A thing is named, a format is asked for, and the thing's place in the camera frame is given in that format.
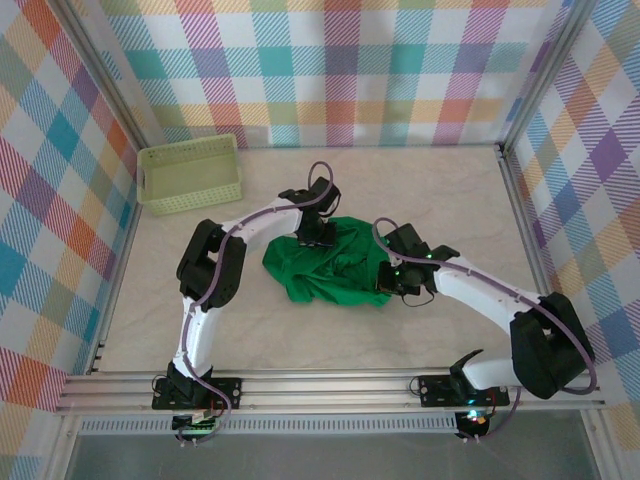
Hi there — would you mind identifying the green t-shirt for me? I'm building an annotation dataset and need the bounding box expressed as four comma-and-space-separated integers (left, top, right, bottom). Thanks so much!
261, 214, 401, 305

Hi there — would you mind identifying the light green plastic basket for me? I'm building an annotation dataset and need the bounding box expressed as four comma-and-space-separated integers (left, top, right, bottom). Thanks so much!
136, 133, 245, 218

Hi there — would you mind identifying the circuit board with green connector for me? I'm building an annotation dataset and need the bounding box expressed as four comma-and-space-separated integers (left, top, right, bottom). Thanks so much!
171, 407, 221, 435

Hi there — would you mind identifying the aluminium table side rail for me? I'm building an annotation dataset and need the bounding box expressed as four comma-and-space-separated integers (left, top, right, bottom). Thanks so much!
87, 199, 144, 376
494, 143, 554, 301

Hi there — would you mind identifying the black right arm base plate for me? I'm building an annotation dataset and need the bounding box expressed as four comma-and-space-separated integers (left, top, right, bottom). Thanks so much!
417, 373, 511, 407

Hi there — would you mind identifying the long aluminium base rail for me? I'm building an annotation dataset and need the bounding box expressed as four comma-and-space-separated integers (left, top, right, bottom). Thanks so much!
53, 369, 606, 417

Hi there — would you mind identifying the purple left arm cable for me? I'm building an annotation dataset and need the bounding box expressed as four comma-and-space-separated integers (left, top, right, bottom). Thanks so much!
174, 160, 337, 447

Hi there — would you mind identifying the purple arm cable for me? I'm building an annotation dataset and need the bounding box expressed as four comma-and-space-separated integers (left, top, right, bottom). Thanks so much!
372, 217, 600, 444
174, 160, 337, 447

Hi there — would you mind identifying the grey slotted cable duct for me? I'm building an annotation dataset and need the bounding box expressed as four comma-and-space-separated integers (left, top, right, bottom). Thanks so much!
79, 412, 464, 436

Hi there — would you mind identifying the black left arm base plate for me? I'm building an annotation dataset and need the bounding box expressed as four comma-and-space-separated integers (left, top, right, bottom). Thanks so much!
151, 375, 244, 411

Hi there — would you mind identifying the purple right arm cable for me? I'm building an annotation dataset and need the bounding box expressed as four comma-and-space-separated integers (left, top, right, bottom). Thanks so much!
372, 217, 600, 444

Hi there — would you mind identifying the aluminium frame post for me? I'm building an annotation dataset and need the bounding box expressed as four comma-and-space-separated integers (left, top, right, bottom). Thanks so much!
497, 0, 599, 151
52, 0, 156, 151

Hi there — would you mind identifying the aluminium frame leg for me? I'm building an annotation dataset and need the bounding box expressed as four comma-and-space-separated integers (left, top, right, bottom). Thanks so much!
47, 413, 84, 480
579, 409, 614, 480

